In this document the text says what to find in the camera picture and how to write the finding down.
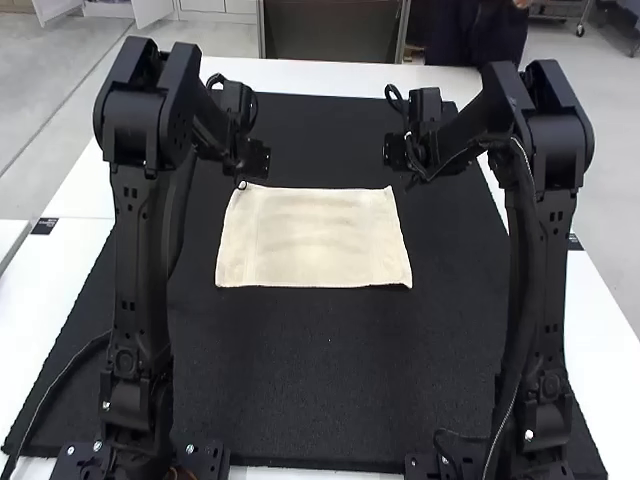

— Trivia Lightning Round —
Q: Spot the person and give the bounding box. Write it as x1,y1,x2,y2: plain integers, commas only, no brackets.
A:
424,0,532,69

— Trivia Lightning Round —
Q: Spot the metal trolley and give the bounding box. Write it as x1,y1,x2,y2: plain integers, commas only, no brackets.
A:
527,0,640,59

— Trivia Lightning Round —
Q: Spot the pale towel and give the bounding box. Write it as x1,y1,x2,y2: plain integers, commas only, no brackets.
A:
214,183,415,290

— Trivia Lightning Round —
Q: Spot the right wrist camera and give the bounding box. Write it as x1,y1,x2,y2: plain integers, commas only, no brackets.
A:
407,88,444,124

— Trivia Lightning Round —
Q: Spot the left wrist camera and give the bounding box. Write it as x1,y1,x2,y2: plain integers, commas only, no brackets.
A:
219,82,257,126

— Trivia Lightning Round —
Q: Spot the open shelf cupboard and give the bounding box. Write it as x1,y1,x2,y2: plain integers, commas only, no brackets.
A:
32,0,176,29

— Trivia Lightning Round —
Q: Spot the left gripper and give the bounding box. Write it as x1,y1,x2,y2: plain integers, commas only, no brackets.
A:
227,137,274,182

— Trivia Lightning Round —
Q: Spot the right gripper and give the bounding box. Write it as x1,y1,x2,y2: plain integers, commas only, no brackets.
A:
382,130,417,174

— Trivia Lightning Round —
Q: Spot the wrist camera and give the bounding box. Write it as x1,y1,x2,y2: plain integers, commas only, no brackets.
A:
407,88,444,124
219,82,257,126

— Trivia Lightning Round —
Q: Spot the black metal framed table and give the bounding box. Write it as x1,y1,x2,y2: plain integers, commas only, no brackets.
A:
257,0,414,65

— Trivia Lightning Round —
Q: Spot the black mat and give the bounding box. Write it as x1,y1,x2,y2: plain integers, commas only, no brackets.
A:
2,91,609,476

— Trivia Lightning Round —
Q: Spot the grey cupboard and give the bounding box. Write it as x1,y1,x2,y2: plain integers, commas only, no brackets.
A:
174,0,262,17

